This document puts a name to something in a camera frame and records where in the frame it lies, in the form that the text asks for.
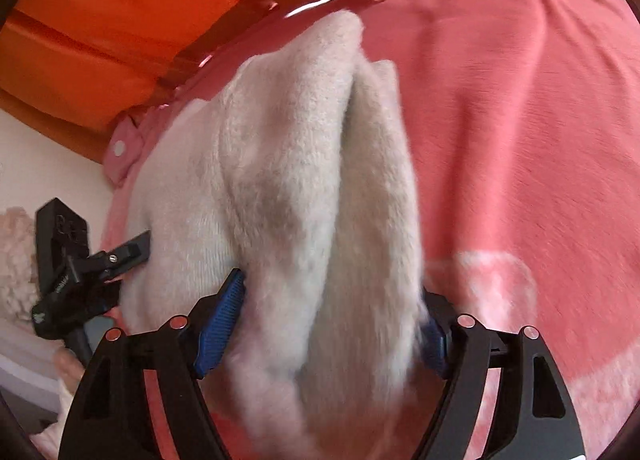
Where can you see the cream sweater with black hearts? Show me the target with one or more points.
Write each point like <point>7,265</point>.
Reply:
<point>300,190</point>

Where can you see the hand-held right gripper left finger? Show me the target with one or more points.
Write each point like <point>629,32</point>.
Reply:
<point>220,320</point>

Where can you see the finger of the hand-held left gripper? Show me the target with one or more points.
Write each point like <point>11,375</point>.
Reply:
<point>102,301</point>
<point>127,250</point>

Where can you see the pink cloth with white snap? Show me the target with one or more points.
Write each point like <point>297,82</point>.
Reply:
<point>125,145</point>

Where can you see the pink blanket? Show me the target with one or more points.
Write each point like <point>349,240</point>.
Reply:
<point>525,140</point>

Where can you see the person's left hand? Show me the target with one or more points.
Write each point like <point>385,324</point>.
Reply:
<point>69,367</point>

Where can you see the orange curtain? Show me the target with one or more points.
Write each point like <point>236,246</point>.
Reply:
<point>110,15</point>

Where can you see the fluffy white cloth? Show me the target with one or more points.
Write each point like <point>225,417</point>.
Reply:
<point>15,260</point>

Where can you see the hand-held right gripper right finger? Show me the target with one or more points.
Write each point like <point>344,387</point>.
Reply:
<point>436,346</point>

